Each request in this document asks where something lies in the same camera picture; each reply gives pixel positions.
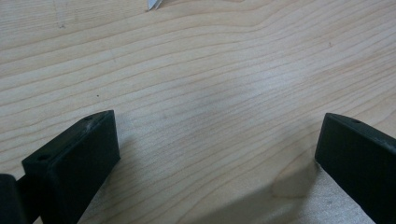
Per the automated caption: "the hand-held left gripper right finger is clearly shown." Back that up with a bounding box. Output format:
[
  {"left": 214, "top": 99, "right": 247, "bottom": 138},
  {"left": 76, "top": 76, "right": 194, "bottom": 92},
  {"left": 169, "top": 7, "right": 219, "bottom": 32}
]
[{"left": 314, "top": 112, "right": 396, "bottom": 224}]

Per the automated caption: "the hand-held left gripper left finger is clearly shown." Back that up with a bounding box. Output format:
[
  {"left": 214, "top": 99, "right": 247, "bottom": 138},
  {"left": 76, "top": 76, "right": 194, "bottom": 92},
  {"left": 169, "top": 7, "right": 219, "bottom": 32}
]
[{"left": 21, "top": 109, "right": 121, "bottom": 224}]

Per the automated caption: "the panda plush toy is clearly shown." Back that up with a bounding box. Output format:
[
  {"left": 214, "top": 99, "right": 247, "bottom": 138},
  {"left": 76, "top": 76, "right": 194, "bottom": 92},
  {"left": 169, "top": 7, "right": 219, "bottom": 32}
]
[{"left": 147, "top": 0, "right": 164, "bottom": 11}]

